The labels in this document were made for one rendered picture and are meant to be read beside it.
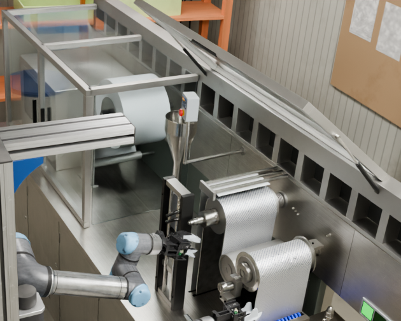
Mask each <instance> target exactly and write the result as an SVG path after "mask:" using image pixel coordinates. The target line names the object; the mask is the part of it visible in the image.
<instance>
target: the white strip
mask: <svg viewBox="0 0 401 321"><path fill-rule="evenodd" d="M273 171H274V170H273ZM273 171H268V172H264V173H270V172H273ZM264 173H259V174H258V175H260V174H264ZM208 198H209V197H208V196H207V195H205V193H203V191H201V193H200V205H199V211H204V210H205V205H206V201H207V200H208ZM202 229H203V227H201V225H198V226H197V237H199V238H200V239H201V241H202ZM201 241H200V243H195V249H196V250H197V252H195V253H194V256H195V258H194V260H193V272H192V284H191V290H190V291H188V292H189V293H190V292H193V291H196V286H197V275H198V269H199V258H200V252H201Z"/></svg>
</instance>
